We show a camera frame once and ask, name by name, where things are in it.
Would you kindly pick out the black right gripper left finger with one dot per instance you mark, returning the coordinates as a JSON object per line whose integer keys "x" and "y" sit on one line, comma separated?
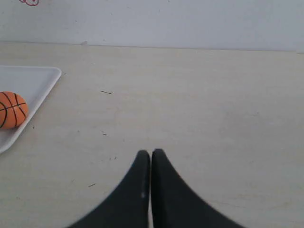
{"x": 127, "y": 206}

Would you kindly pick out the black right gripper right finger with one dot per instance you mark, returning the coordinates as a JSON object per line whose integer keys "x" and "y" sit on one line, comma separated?
{"x": 175, "y": 204}

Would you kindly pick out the white plastic tray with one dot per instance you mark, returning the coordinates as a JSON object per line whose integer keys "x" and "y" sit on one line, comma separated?
{"x": 33, "y": 83}

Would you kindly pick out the red mini basketball hoop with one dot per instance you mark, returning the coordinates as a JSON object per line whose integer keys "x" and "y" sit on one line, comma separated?
{"x": 30, "y": 2}

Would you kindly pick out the small orange basketball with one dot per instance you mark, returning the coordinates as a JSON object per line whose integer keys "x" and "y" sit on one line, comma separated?
{"x": 13, "y": 110}

